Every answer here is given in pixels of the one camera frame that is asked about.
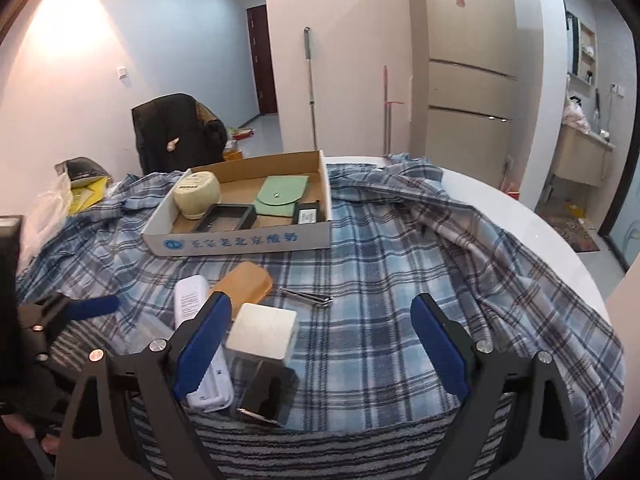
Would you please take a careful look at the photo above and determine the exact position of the white rectangular case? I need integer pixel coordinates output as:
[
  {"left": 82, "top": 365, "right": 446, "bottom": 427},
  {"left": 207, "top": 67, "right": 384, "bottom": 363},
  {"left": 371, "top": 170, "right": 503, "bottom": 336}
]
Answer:
[{"left": 170, "top": 275, "right": 234, "bottom": 413}]

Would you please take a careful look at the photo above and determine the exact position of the small black glossy box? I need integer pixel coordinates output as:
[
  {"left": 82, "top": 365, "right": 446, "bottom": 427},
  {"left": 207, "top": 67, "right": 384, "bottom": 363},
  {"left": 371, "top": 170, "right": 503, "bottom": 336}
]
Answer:
[{"left": 236, "top": 361, "right": 298, "bottom": 428}]

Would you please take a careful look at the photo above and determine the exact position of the white square box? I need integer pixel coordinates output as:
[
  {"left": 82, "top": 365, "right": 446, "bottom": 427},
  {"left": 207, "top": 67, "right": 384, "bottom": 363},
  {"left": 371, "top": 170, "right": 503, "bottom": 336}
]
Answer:
[{"left": 224, "top": 302, "right": 298, "bottom": 365}]

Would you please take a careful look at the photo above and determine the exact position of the round cream tin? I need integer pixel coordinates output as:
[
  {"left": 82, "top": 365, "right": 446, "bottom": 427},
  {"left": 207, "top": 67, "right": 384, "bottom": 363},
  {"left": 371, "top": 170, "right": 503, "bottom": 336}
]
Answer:
[{"left": 172, "top": 171, "right": 221, "bottom": 220}]

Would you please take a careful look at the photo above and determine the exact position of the black tray with clear lid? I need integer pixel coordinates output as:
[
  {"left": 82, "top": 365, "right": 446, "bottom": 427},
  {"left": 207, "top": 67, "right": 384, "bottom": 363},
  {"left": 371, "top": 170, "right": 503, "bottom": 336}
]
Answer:
[{"left": 192, "top": 204, "right": 257, "bottom": 233}]

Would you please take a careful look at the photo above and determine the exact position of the orange translucent soap box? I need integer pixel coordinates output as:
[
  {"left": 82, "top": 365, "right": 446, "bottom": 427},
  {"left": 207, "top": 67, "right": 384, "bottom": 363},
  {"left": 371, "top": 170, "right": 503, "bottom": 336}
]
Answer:
[{"left": 209, "top": 262, "right": 273, "bottom": 310}]

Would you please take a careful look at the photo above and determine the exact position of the green leather pouch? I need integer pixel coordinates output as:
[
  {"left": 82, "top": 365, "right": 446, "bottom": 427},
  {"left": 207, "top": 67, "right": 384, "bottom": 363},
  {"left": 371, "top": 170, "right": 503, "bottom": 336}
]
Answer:
[{"left": 254, "top": 176, "right": 308, "bottom": 218}]

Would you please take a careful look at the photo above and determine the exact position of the black box with label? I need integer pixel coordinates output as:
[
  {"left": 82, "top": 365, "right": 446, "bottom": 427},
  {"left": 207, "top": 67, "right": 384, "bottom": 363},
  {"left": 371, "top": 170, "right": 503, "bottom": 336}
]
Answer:
[{"left": 292, "top": 200, "right": 323, "bottom": 224}]

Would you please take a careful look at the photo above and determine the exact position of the person's left hand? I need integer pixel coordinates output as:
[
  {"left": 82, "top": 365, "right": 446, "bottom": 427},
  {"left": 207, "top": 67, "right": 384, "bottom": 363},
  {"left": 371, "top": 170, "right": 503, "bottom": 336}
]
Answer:
[{"left": 1, "top": 413, "right": 60, "bottom": 455}]

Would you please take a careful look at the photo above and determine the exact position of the white plastic bag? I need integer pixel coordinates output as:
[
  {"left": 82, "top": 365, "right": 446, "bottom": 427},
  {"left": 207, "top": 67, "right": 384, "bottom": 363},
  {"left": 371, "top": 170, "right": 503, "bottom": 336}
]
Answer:
[{"left": 20, "top": 172, "right": 73, "bottom": 268}]

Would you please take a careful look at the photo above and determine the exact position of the yellow bag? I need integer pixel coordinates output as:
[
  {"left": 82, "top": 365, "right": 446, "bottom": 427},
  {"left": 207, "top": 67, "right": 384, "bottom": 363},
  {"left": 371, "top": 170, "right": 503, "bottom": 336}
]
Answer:
[{"left": 67, "top": 176, "right": 111, "bottom": 214}]

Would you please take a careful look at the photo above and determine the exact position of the grey striped towel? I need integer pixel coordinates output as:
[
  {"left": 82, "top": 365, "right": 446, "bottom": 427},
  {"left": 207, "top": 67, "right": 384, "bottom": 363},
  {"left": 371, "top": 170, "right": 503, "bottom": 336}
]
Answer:
[{"left": 44, "top": 318, "right": 516, "bottom": 480}]

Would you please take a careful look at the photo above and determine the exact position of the chair with black jacket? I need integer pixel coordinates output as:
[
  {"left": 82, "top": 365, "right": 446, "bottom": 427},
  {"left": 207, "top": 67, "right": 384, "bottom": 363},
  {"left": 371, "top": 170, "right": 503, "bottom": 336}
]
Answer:
[{"left": 131, "top": 93, "right": 228, "bottom": 174}]

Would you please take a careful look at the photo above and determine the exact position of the patterned floor mat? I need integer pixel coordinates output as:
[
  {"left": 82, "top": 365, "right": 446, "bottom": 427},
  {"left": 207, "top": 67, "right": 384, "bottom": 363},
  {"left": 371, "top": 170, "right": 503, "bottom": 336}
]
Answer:
[{"left": 541, "top": 214, "right": 600, "bottom": 254}]

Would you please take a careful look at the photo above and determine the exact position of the metal nail clipper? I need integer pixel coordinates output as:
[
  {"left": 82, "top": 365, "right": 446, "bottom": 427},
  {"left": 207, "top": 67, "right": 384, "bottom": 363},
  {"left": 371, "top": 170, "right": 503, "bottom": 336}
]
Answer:
[{"left": 278, "top": 287, "right": 333, "bottom": 308}]

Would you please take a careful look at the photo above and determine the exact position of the cardboard tray box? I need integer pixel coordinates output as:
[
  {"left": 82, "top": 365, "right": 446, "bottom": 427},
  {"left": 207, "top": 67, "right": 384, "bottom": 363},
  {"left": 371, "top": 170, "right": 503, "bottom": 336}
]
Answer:
[{"left": 142, "top": 152, "right": 332, "bottom": 257}]

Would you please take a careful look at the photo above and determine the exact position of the blue plaid cloth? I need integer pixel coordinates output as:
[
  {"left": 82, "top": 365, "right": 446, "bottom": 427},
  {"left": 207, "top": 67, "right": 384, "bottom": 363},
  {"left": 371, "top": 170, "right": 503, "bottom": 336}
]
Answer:
[{"left": 17, "top": 155, "right": 625, "bottom": 479}]

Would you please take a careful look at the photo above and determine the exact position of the beige sink cabinet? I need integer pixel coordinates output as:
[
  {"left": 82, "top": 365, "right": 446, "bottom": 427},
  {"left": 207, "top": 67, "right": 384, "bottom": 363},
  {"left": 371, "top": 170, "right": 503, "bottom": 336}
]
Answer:
[{"left": 551, "top": 125, "right": 615, "bottom": 188}]

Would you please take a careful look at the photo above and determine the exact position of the dark red door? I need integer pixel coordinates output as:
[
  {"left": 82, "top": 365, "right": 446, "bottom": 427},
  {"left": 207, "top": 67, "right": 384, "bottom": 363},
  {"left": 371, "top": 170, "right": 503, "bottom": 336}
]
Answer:
[{"left": 246, "top": 4, "right": 278, "bottom": 115}]

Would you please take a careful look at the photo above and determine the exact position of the red broom stick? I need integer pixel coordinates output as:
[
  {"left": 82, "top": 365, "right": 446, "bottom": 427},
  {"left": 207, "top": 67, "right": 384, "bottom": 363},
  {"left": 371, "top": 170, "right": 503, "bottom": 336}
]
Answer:
[{"left": 383, "top": 65, "right": 404, "bottom": 157}]

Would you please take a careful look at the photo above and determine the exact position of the beige refrigerator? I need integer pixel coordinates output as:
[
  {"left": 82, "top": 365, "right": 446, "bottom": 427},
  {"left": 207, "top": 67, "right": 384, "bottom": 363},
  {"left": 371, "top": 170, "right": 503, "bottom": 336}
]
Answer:
[{"left": 409, "top": 0, "right": 518, "bottom": 186}]

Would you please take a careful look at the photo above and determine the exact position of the mop with metal handle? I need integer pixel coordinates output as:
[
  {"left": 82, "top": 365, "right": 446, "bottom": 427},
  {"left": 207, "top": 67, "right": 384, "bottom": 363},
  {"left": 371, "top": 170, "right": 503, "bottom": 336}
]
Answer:
[{"left": 303, "top": 26, "right": 319, "bottom": 151}]

